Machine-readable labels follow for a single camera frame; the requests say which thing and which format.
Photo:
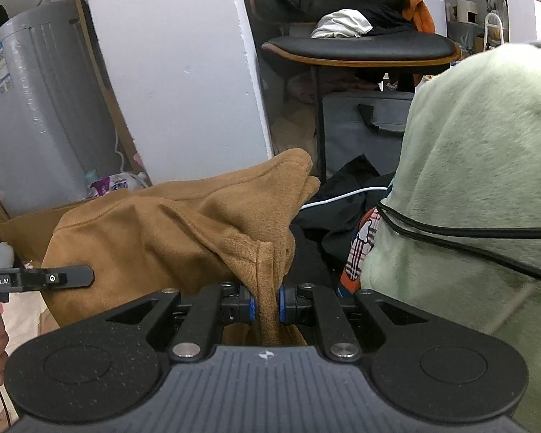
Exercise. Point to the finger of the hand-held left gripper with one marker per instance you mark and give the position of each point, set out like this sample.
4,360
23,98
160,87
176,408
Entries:
58,277

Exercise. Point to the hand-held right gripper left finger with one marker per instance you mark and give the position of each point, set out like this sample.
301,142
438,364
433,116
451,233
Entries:
251,309

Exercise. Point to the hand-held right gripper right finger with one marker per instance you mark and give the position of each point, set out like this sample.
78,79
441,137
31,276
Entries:
282,309

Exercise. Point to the brown t-shirt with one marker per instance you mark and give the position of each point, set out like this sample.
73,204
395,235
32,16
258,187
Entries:
162,234

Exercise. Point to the cream printed blanket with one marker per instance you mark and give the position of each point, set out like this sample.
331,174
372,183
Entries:
22,320

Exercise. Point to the large cardboard sheet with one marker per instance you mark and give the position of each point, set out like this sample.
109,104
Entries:
27,230

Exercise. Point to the teal patterned cloth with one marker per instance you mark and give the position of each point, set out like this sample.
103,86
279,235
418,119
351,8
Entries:
358,252

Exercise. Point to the bottle with blue cap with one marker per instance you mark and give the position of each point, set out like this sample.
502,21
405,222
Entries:
91,177

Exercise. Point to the purple white packet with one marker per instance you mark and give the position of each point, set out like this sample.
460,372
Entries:
115,185

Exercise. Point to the pink packet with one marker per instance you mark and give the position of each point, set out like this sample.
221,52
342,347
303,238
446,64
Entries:
139,162

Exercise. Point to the black suitcase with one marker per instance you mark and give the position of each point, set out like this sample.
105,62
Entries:
365,131

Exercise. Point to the green fleece cloth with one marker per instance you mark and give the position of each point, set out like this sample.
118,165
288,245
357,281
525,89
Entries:
478,189

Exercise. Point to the black padded chair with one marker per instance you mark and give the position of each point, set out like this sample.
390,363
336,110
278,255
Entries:
360,47

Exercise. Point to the white crumpled cloth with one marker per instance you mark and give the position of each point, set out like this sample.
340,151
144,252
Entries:
340,25

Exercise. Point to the computer monitor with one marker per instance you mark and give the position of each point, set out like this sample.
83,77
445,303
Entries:
436,13

